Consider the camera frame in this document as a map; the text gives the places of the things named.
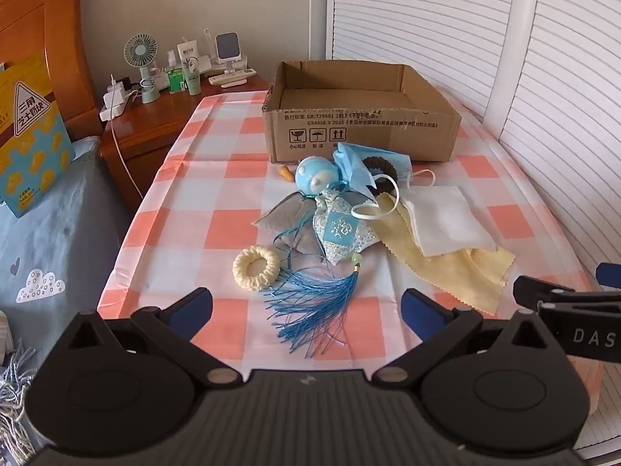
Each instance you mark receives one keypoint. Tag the silver tassel fringe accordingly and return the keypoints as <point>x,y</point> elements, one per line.
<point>14,388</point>

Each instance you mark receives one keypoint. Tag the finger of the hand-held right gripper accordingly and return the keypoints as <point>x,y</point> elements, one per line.
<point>529,289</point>
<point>610,273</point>

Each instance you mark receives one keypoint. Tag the small orange toy piece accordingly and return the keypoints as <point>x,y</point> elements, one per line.
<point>285,173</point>

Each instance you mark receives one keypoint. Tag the white tube with green cap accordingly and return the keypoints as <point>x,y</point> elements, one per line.
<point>189,65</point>

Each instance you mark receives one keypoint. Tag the wooden nightstand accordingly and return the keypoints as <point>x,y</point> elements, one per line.
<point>145,131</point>

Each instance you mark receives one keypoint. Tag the white cloth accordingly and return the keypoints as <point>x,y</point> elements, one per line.
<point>446,218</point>

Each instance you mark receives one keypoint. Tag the small green bottle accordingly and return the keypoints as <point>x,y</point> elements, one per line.
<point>175,81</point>

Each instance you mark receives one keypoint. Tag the yellow cleaning cloth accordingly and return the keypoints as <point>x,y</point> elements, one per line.
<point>465,276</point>

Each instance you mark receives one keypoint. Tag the brown cardboard box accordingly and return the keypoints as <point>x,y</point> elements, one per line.
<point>359,131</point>

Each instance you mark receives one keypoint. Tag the floral sachet with blue tassel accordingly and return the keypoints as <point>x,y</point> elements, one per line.
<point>339,228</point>

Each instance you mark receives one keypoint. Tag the blue printed bedsheet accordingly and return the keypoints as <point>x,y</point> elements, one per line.
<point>58,233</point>

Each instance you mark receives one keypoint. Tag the white remote control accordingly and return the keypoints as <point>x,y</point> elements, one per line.
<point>233,77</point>

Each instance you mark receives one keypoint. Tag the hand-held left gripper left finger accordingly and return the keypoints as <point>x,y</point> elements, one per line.
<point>191,309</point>

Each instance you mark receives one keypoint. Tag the blue round toy figure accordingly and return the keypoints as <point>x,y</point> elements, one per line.
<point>313,174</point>

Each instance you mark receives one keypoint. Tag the white louvred wardrobe door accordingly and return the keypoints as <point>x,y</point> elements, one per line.
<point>417,14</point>
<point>572,107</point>

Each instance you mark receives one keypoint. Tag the white power strip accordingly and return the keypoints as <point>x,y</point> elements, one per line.
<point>114,104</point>

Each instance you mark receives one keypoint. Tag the green desk fan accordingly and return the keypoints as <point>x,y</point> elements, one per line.
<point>141,53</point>

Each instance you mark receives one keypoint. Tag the wooden bed headboard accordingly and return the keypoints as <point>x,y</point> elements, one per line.
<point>63,34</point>

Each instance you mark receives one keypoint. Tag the pink checked tablecloth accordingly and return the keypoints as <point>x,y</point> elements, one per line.
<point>218,179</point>

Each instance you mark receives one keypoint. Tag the yellow and blue snack box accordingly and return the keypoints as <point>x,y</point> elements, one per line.
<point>34,145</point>

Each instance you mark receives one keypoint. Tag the white desk organizer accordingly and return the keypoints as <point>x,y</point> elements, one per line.
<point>206,64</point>

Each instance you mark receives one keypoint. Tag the white phone stand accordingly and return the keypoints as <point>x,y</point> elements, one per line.
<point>226,48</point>

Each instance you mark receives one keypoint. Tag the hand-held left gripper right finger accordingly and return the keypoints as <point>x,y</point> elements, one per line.
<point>421,313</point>

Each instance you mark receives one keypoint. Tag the blue face mask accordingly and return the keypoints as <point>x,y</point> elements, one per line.
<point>351,162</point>

